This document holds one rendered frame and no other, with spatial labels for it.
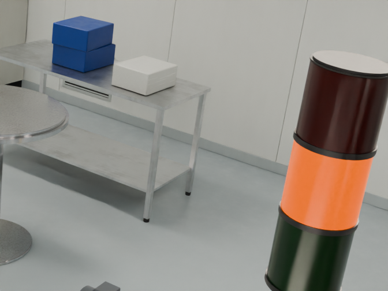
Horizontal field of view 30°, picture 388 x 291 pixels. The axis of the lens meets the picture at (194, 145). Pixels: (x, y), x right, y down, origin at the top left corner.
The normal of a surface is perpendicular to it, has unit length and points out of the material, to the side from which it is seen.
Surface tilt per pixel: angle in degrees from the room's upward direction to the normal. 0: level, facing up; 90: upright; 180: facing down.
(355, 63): 0
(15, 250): 0
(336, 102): 90
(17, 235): 0
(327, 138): 90
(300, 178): 90
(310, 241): 90
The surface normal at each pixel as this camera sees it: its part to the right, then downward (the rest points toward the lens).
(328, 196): -0.11, 0.35
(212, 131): -0.48, 0.25
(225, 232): 0.14, -0.92
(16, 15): 0.87, 0.29
